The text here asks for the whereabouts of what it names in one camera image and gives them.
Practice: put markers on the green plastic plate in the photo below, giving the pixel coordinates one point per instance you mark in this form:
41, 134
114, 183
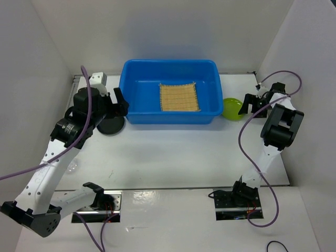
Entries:
232, 107

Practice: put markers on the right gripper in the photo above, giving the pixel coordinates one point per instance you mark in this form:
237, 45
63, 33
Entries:
249, 98

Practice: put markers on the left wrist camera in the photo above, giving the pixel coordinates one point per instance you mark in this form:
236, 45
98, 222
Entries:
98, 80

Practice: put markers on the blue plastic bin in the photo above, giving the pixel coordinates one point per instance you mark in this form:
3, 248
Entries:
140, 85

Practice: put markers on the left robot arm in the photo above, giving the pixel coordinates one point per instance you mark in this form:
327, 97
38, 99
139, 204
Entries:
35, 207

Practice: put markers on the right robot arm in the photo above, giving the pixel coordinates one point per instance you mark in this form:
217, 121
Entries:
279, 131

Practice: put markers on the black round plate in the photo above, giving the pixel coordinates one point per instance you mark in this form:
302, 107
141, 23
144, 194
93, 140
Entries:
111, 126

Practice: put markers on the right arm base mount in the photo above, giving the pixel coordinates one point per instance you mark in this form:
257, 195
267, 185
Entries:
230, 206

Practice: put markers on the bamboo placemat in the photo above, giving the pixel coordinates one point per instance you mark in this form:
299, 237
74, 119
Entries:
179, 98

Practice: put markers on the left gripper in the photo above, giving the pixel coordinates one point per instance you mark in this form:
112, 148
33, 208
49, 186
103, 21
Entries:
122, 105

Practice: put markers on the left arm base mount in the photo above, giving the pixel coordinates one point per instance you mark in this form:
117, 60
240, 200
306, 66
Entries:
106, 210

